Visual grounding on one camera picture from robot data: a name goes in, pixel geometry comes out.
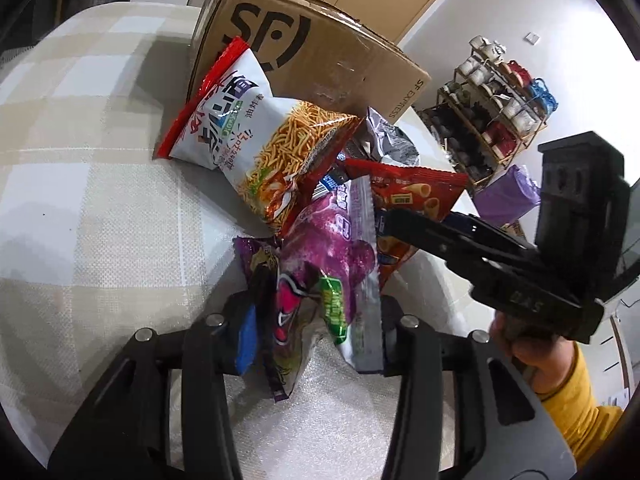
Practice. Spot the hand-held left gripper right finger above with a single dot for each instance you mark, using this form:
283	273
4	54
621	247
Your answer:
391	342

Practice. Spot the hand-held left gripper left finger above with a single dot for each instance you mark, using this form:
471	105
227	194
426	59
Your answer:
245	335

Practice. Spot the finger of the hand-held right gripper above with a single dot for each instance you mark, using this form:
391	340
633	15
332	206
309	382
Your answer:
430	235
480	227

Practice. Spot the red cone snack packet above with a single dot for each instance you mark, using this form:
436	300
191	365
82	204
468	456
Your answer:
415	190

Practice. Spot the purple sweet potato snack packet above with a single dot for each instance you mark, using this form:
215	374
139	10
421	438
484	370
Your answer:
325	235

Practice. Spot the brown cardboard box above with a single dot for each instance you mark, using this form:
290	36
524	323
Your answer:
310	60

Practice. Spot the person's right forearm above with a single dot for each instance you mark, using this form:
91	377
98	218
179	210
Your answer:
580	410

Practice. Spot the person's right hand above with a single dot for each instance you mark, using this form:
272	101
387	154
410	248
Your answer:
540	365

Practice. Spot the purple plastic bag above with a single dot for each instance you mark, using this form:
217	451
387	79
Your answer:
505	195

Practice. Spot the wooden shoe rack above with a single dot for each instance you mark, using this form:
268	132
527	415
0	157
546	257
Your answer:
522	147

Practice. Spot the silver snack packet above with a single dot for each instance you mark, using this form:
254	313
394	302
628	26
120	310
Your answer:
390	140

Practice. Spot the white red noodle snack packet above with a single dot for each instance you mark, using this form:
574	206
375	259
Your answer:
250	130

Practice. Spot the white light switch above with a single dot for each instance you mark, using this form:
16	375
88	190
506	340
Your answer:
531	37

